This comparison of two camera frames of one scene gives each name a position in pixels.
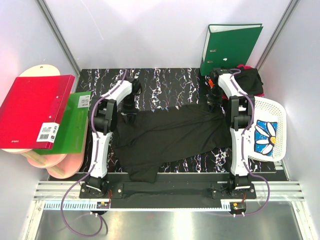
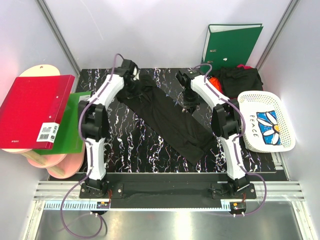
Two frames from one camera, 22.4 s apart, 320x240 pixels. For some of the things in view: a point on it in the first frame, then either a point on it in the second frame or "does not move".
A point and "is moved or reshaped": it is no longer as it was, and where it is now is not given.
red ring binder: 31,114 does not move
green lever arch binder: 228,46 does not move
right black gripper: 213,103 to 190,102
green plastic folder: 70,138 does not move
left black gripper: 128,112 to 133,88
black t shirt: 146,143 is moved or reshaped
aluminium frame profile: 279,191 does not move
